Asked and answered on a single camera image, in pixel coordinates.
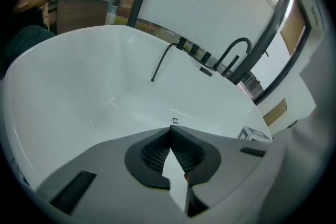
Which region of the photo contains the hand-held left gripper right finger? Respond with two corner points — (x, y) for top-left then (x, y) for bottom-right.
(170, 125), (222, 218)

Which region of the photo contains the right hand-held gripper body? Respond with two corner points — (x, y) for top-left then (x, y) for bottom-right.
(237, 125), (272, 142)

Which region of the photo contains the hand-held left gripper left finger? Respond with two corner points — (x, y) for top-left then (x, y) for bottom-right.
(124, 127), (172, 190)

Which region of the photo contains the white bathtub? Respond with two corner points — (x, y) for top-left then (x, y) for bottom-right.
(2, 24), (274, 193)

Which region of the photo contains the light wooden board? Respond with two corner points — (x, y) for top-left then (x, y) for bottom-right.
(262, 98), (288, 127)

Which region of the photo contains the black hand shower wand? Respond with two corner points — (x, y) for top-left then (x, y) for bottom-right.
(221, 55), (240, 78)

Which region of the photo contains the black spout plate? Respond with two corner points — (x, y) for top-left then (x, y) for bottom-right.
(199, 67), (215, 77)

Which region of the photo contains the black curved faucet spout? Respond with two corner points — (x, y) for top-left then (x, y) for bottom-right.
(212, 37), (253, 72)

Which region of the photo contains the brown door panel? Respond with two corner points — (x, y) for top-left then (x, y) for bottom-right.
(279, 8), (307, 56)

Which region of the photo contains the green exit sign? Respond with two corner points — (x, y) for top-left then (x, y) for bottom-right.
(310, 6), (319, 26)

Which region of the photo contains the wooden vanity cabinet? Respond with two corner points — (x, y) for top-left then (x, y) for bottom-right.
(47, 0), (110, 35)

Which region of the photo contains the black window frame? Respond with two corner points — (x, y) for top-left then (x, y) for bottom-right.
(97, 0), (313, 106)

